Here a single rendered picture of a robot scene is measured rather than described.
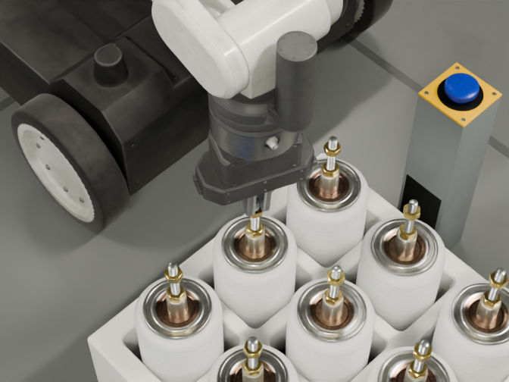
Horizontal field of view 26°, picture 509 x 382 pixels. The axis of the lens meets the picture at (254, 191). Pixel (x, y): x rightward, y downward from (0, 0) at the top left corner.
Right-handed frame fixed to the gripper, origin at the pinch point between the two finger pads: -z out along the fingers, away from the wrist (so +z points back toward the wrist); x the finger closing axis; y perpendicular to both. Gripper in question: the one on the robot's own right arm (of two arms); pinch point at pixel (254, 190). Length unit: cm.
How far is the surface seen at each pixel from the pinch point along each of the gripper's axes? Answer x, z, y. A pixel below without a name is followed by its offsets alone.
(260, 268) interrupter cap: 0.5, -10.6, 3.1
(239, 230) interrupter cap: 0.9, -10.5, -2.5
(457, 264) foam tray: -23.2, -17.9, 6.9
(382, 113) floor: -33, -36, -30
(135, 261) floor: 10.6, -35.9, -18.6
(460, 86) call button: -28.2, -2.9, -7.1
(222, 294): 4.5, -16.8, 1.2
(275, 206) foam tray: -6.0, -17.9, -8.7
